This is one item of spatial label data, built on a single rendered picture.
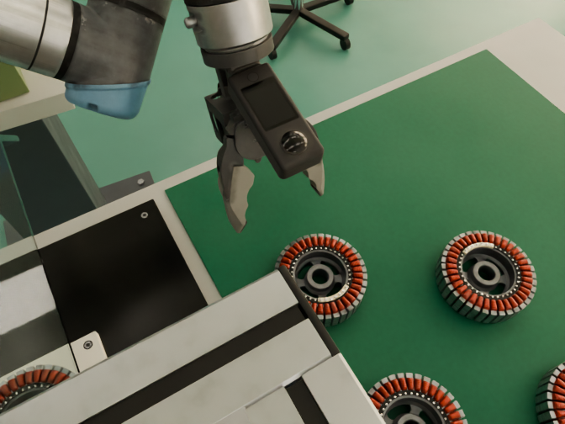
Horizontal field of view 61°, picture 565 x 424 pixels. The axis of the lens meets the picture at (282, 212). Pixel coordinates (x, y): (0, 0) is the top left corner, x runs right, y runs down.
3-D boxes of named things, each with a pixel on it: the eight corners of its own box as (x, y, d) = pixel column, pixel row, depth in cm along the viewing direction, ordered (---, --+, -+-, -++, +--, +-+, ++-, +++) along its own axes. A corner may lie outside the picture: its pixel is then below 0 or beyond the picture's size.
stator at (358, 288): (259, 267, 61) (258, 254, 58) (334, 233, 64) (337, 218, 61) (300, 344, 56) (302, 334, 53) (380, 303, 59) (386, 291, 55)
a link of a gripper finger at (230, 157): (247, 193, 55) (263, 121, 51) (253, 200, 53) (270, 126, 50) (208, 193, 52) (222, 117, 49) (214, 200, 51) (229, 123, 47)
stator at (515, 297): (541, 313, 58) (557, 301, 55) (456, 334, 57) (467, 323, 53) (498, 235, 64) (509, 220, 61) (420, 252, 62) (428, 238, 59)
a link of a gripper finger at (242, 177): (225, 213, 60) (240, 144, 56) (244, 237, 55) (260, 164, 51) (202, 213, 58) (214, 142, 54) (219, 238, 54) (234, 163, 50)
